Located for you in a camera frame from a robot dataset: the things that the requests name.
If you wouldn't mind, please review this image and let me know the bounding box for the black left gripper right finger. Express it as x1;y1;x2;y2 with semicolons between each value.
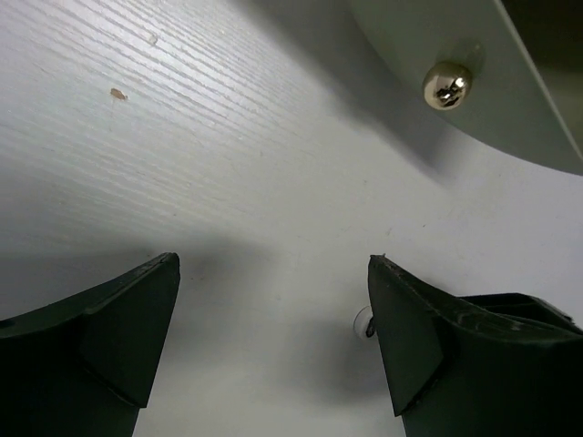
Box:
368;255;582;436

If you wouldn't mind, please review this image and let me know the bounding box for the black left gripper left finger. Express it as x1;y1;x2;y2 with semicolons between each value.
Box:
1;252;180;436

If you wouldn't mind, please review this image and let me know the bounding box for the pink correction tape dispenser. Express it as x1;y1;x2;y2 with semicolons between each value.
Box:
353;306;376;340

